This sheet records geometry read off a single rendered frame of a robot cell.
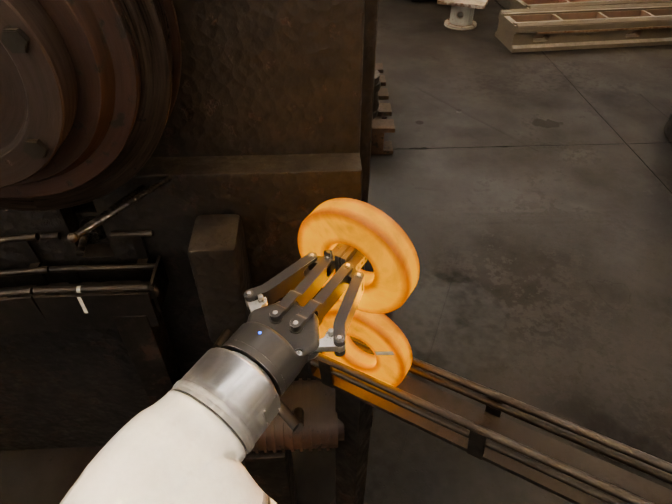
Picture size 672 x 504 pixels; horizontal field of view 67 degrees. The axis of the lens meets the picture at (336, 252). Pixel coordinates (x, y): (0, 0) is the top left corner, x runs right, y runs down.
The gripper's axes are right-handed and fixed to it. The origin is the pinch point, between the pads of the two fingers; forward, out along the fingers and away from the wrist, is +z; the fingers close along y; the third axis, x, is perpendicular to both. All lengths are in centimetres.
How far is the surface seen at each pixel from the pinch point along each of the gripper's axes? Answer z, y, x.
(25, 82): -12.9, -31.9, 19.1
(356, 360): 0.8, -0.4, -25.2
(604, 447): 4.7, 34.6, -23.0
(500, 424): 3.6, 22.1, -27.7
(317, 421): -4.7, -5.1, -40.5
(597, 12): 382, -24, -96
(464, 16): 346, -109, -101
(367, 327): 0.4, 1.6, -14.9
